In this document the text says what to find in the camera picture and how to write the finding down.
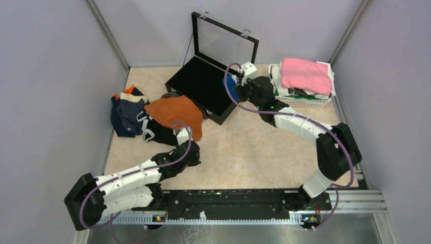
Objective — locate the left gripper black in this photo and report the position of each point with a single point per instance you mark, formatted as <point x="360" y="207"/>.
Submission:
<point x="195" y="161"/>

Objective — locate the black display case glass lid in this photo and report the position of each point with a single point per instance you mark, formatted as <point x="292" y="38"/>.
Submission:
<point x="200" y="78"/>

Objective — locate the royal blue underwear white trim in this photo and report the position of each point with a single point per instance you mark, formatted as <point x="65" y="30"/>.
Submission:
<point x="230" y="83"/>

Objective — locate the orange underwear cream waistband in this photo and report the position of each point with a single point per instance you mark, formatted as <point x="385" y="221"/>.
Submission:
<point x="166" y="111"/>

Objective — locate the black underwear white trim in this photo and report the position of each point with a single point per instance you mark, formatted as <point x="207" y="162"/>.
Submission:
<point x="154" y="131"/>

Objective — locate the olive grey underwear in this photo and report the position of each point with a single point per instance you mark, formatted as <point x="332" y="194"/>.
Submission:
<point x="169" y="95"/>

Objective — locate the white cloths in basket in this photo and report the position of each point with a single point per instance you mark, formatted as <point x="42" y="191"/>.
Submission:
<point x="301" y="78"/>

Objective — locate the pink folded cloth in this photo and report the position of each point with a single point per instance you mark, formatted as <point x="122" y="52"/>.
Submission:
<point x="307" y="75"/>

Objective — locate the dark blue underwear cream waistband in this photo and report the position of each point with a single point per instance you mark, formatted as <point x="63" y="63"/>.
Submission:
<point x="131" y="112"/>

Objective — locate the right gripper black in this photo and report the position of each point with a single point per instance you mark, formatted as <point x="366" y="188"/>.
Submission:
<point x="241" y="89"/>

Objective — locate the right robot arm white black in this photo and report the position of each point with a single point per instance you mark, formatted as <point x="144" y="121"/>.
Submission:
<point x="337" y="150"/>

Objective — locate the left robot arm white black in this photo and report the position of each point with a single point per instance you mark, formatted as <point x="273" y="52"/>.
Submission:
<point x="95" y="197"/>

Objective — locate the navy underwear orange waistband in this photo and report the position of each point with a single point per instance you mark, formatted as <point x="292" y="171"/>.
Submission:
<point x="115" y="118"/>

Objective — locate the white plastic basket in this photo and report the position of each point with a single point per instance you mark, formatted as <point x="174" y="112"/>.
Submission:
<point x="299" y="98"/>

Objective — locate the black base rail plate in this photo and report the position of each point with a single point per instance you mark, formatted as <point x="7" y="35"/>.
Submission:
<point x="236" y="204"/>

